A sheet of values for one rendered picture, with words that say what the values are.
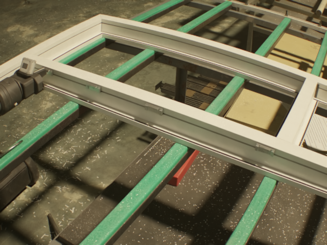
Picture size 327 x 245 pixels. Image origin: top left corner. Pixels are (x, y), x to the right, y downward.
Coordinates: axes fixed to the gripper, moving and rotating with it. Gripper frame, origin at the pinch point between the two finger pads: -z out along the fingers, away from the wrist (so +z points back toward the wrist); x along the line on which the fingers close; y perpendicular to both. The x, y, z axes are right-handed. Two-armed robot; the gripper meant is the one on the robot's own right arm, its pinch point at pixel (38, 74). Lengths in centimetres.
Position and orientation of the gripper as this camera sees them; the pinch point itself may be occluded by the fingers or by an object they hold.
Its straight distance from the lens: 120.0
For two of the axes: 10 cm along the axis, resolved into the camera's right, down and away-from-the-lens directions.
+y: -0.4, 8.2, 5.6
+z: -5.2, 4.7, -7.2
